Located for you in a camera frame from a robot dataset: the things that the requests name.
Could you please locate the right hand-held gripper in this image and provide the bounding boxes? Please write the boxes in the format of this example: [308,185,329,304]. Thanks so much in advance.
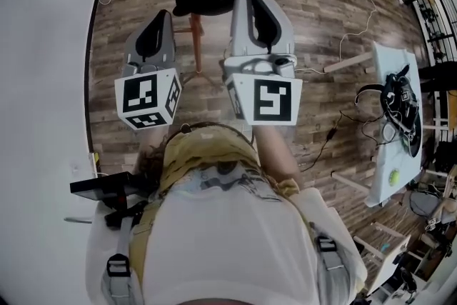
[219,0,303,126]

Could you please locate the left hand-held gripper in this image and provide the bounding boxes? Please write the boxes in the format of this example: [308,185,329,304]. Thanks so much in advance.
[114,9,184,131]

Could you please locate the person's right forearm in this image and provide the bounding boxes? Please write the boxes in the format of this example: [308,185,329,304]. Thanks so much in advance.
[251,124,303,186]

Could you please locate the person's left forearm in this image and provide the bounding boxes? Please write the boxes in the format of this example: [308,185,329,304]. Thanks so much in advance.
[134,124,172,186]

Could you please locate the person's khaki overalls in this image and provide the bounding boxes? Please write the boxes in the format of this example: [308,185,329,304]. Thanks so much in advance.
[128,123,301,283]

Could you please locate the black flat tablet device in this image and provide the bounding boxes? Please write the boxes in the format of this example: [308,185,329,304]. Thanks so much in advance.
[69,171,139,203]

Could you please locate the white table with wooden legs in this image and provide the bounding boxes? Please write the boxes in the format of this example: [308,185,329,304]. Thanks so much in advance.
[323,41,424,208]

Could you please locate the person's white t-shirt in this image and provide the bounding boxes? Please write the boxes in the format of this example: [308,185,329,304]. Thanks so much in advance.
[85,167,368,305]

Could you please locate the small white table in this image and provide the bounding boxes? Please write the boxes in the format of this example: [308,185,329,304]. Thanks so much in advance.
[353,221,411,297]

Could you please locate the black cable with adapter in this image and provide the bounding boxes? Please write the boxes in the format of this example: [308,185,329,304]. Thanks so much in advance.
[299,110,386,172]

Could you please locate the black clamp mount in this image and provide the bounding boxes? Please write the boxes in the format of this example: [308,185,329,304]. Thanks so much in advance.
[103,194,149,229]

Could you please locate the grey harness strap with buckle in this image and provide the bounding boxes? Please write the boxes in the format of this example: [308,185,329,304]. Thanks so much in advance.
[313,224,353,305]
[101,217,135,305]

